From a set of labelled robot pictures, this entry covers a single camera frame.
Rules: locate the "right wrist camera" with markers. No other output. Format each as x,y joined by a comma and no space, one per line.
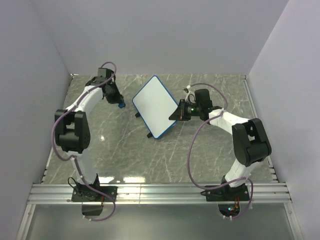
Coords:
189,95

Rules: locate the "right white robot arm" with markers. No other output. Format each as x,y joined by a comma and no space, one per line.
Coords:
250,142

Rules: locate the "right black whiteboard stand foot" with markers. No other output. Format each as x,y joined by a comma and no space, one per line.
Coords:
149,135

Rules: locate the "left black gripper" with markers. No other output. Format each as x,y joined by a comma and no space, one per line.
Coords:
117,98

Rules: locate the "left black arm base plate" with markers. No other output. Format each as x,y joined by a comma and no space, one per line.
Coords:
82,193

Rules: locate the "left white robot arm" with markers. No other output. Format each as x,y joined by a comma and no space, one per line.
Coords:
71,136

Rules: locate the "blue whiteboard eraser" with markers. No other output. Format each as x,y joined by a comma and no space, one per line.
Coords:
121,105

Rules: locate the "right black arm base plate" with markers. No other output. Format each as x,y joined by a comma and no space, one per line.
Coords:
227,194

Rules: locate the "aluminium mounting rail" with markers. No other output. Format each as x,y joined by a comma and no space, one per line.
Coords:
154,194

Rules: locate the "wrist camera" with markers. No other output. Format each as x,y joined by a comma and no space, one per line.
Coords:
103,74
189,95

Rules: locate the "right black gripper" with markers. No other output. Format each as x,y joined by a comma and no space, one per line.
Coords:
180,113

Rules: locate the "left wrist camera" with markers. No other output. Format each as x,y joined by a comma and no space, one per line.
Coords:
103,74

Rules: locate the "blue-framed small whiteboard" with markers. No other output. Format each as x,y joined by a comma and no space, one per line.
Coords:
155,104

